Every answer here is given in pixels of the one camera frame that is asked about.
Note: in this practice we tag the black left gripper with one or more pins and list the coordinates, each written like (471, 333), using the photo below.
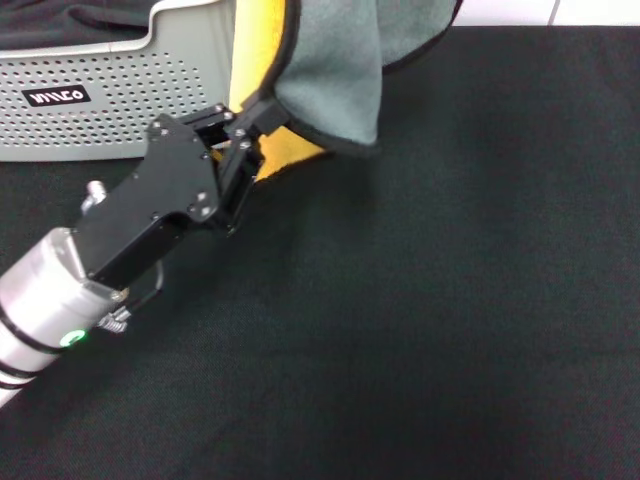
(165, 185)

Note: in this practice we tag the grey perforated storage box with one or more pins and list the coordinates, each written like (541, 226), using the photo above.
(125, 90)

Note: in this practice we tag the black tablecloth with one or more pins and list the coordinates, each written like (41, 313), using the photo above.
(400, 325)

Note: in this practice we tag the dark cloth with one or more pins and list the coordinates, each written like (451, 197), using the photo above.
(65, 22)

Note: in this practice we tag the yellow and grey towel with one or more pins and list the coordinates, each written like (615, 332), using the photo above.
(330, 75)

